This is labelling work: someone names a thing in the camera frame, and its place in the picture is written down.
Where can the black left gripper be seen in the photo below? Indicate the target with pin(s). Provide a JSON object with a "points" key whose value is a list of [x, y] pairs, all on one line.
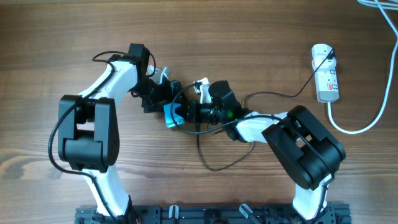
{"points": [[164, 97]]}

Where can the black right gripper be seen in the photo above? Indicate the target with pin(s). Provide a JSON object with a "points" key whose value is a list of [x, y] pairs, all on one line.
{"points": [[194, 116]]}

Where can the blue smartphone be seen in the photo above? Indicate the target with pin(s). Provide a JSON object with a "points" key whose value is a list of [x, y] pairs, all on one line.
{"points": [[172, 118]]}

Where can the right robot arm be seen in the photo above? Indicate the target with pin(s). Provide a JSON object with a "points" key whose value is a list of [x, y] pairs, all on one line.
{"points": [[307, 151]]}

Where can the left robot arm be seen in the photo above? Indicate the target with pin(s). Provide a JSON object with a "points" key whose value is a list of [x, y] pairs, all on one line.
{"points": [[85, 139]]}

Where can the white charger adapter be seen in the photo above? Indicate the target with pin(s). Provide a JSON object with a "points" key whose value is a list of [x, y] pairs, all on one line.
{"points": [[324, 62]]}

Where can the white power strip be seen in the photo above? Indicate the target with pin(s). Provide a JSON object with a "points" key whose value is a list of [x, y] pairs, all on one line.
{"points": [[326, 82]]}

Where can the black mounting rail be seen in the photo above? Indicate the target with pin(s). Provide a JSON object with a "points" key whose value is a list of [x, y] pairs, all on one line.
{"points": [[217, 214]]}

